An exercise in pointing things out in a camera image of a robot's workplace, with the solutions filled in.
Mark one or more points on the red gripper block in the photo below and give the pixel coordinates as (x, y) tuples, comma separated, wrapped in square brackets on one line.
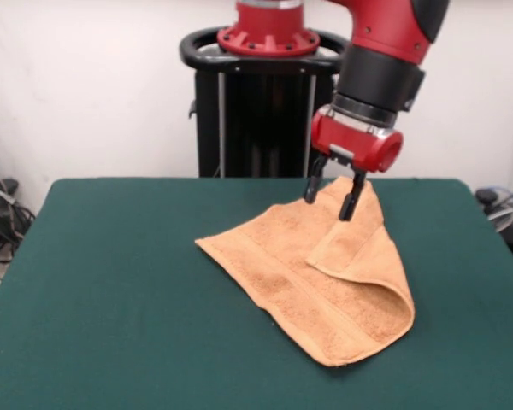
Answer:
[(355, 145)]

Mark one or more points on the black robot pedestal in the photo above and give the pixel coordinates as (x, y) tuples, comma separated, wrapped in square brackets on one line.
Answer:
[(239, 128)]

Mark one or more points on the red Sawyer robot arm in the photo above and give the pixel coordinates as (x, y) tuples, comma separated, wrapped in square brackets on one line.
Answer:
[(389, 38)]

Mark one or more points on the dark green table cloth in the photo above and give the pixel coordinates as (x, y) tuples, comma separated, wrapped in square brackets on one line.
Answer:
[(111, 299)]

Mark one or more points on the tan terry towel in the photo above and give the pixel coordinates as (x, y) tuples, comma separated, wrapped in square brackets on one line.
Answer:
[(290, 273)]

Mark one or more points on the black power adapter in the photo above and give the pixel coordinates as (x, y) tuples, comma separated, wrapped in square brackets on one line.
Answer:
[(487, 195), (7, 184)]

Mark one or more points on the gray chair base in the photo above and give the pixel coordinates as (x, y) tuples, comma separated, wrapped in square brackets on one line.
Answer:
[(502, 218)]

